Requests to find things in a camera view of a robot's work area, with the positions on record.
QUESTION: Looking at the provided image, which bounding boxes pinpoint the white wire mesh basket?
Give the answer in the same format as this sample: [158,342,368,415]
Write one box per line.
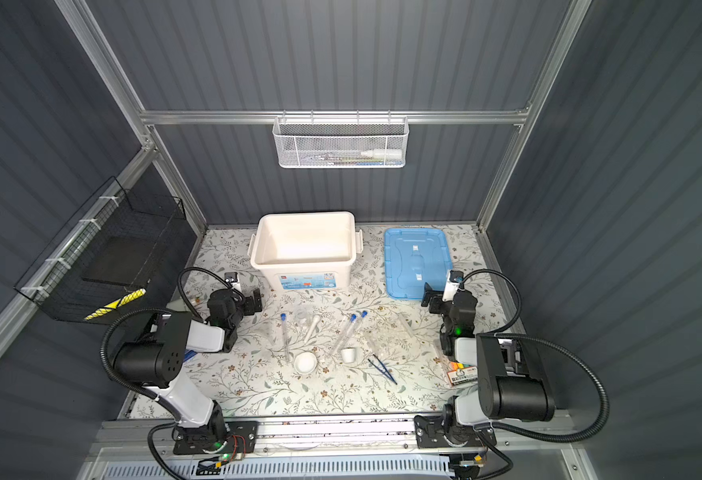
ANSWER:
[272,117,410,169]

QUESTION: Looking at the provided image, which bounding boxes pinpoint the white bottle in basket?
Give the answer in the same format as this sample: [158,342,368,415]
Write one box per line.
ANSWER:
[360,149,404,162]

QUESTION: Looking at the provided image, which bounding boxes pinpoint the white ceramic mortar bowl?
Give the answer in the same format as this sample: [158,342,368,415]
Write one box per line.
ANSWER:
[293,351,318,375]

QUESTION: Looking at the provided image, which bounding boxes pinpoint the blue plastic tweezers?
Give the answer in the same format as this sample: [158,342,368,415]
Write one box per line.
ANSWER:
[368,354,397,385]

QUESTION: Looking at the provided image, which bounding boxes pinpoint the black wire wall basket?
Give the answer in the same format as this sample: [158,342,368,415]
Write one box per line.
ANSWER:
[14,177,194,324]

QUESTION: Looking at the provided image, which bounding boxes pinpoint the blue capped test tube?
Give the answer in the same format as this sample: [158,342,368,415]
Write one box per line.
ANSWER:
[280,313,290,362]
[349,310,368,341]
[330,314,359,355]

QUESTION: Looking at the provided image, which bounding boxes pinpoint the floral patterned table mat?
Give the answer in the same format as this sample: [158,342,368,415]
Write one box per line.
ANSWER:
[128,224,523,419]

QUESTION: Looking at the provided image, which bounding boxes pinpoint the small white ceramic crucible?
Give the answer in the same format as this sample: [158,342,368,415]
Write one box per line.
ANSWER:
[340,347,357,364]

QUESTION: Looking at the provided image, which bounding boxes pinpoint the pack of coloured markers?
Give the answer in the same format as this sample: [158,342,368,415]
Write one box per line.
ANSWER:
[447,362,478,387]

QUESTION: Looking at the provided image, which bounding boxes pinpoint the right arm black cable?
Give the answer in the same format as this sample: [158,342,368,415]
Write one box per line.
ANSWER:
[462,268,610,444]

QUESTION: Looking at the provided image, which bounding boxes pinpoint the blue plastic bin lid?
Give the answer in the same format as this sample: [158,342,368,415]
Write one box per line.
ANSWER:
[384,228,453,301]

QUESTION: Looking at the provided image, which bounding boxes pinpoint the clear plastic well plate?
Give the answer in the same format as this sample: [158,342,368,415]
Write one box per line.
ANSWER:
[362,318,416,362]

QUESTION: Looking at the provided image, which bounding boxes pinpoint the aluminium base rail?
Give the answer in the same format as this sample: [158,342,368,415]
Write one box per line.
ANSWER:
[82,410,586,470]

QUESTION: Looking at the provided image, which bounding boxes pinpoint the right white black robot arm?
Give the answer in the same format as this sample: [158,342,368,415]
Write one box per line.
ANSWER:
[421,282,556,443]

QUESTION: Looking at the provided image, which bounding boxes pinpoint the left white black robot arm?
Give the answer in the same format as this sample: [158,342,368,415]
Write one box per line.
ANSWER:
[99,287,262,453]

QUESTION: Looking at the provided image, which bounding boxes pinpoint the white plastic storage bin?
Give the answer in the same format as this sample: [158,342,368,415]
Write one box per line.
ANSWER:
[248,211,363,292]

